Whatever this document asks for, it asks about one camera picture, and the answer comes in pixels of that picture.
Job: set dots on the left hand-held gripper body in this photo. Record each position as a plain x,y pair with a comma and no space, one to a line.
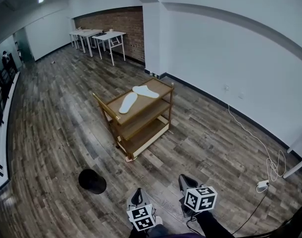
142,217

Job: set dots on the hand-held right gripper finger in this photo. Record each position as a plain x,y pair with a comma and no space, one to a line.
183,183
199,185

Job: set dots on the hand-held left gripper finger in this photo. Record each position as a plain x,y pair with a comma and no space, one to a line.
144,199
132,198

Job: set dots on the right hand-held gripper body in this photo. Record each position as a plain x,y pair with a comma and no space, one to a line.
200,199

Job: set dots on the white slipper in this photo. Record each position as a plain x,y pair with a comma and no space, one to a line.
128,103
146,92

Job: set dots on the person's left forearm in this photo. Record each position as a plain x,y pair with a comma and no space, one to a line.
139,234

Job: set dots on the person's right forearm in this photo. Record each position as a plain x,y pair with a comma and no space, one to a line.
213,223

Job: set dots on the person's left shoe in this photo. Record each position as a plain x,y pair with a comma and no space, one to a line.
158,220

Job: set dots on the person's legs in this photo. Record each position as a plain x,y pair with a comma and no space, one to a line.
163,232

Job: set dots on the black round bin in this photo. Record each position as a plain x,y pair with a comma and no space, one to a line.
91,181

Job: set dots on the white power adapter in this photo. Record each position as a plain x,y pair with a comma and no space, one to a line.
263,185

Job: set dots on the wooden trolley cart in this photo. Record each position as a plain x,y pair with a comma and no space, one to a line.
151,110

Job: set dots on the white table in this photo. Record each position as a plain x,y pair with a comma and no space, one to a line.
75,32
109,35
298,157
90,31

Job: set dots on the clear plastic bottle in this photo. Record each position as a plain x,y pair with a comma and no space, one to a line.
154,75

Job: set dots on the black metal railing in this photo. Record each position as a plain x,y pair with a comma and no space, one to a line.
0,90

